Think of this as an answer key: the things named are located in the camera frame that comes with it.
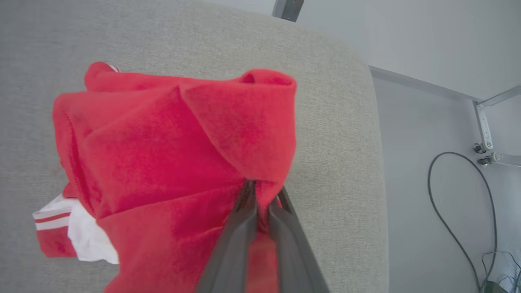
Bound thin tangled black cables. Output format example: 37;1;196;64
482;250;521;285

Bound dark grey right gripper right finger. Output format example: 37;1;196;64
269;186;330;293

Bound silver metal frame with casters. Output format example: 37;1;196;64
472;85;521;167

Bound red shirt with white trim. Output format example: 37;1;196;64
33;61;298;293

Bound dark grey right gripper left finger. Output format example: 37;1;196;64
195;179;259;293

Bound grey floor rail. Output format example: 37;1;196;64
368;65;485;103

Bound black slanted stand pole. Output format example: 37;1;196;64
272;0;305;23

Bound dark box on floor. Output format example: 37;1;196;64
480;281;509;293

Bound black looped floor cable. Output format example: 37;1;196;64
427;152;498;293

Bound grey fabric sofa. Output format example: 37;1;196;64
0;0;390;293

